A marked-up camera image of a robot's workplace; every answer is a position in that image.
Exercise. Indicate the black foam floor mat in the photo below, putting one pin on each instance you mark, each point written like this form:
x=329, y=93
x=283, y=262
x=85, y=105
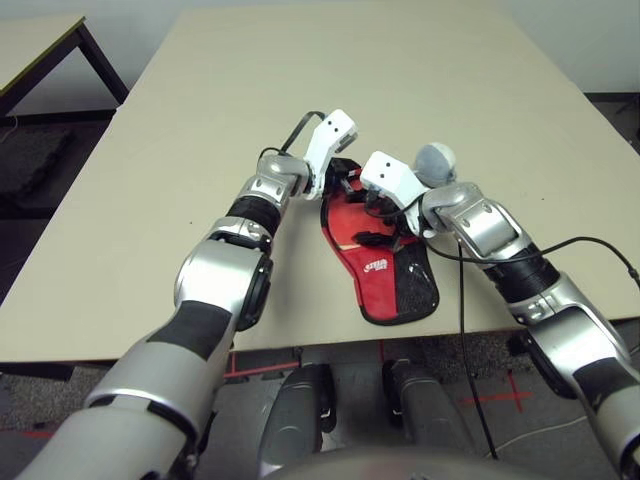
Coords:
x=30, y=162

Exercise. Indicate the grey robot right leg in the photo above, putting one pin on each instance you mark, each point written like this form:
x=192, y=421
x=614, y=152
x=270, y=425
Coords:
x=425, y=410

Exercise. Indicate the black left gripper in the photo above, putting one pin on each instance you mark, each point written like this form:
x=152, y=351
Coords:
x=337, y=172

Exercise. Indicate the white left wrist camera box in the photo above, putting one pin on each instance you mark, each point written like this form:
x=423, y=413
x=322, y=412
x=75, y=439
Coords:
x=327, y=140

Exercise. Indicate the red black paddle case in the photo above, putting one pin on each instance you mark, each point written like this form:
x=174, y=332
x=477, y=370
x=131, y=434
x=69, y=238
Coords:
x=380, y=295

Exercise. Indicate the grey robot leg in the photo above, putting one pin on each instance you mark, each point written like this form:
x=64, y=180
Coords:
x=295, y=420
x=425, y=410

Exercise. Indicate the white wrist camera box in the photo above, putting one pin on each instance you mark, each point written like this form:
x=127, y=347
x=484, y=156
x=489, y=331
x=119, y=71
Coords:
x=390, y=175
x=327, y=140

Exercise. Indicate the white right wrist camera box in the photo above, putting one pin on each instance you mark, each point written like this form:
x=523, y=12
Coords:
x=390, y=175

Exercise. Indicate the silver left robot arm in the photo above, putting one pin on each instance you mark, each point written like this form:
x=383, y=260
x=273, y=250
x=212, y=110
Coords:
x=220, y=280

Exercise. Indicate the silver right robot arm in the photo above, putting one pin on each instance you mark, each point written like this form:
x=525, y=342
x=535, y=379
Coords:
x=550, y=310

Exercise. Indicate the beige side table black frame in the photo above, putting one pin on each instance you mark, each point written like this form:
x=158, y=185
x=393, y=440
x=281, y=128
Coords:
x=40, y=50

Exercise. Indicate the grey robot torso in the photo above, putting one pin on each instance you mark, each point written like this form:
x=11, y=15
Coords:
x=380, y=465

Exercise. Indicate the grey robot left leg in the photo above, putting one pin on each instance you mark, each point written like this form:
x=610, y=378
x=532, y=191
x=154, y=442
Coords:
x=295, y=420

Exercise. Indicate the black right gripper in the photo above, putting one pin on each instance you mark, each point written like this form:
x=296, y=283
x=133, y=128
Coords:
x=400, y=227

